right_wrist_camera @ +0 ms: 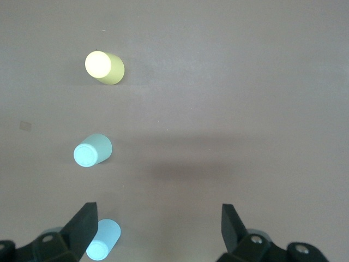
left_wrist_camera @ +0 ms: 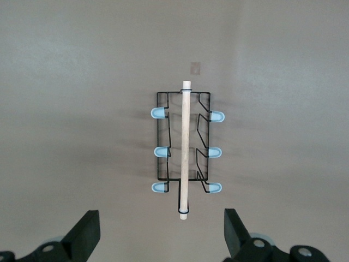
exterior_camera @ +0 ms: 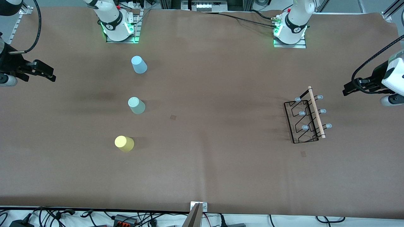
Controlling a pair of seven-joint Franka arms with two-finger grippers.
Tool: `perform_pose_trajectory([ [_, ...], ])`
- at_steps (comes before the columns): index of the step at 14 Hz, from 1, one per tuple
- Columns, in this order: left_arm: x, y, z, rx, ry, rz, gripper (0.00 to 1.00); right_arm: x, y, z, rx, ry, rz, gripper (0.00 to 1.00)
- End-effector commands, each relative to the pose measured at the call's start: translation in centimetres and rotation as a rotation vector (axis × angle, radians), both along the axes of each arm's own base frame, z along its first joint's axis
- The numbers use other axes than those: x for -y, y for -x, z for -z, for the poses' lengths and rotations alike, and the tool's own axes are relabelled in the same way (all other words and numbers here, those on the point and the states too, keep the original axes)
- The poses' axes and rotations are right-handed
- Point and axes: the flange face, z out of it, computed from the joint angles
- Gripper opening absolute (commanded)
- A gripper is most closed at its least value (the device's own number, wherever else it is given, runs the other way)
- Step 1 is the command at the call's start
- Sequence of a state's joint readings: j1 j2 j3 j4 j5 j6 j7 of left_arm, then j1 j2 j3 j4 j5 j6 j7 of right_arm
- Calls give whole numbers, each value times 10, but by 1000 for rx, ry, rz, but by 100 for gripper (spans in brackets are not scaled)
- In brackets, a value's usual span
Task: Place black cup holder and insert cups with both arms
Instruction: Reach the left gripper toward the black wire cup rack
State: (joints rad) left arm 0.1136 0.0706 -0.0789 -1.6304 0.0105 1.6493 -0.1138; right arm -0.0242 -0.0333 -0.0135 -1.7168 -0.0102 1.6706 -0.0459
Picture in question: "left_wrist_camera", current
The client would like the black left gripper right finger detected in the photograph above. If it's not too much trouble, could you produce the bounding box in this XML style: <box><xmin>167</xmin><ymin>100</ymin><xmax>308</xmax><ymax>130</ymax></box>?
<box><xmin>222</xmin><ymin>209</ymin><xmax>329</xmax><ymax>262</ymax></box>

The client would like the black wire cup holder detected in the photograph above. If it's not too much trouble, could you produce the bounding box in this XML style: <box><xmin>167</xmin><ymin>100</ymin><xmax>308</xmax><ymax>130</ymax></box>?
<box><xmin>150</xmin><ymin>80</ymin><xmax>226</xmax><ymax>221</ymax></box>

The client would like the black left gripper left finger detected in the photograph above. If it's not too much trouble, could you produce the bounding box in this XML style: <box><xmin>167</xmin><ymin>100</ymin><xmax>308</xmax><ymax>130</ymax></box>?
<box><xmin>0</xmin><ymin>210</ymin><xmax>101</xmax><ymax>262</ymax></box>

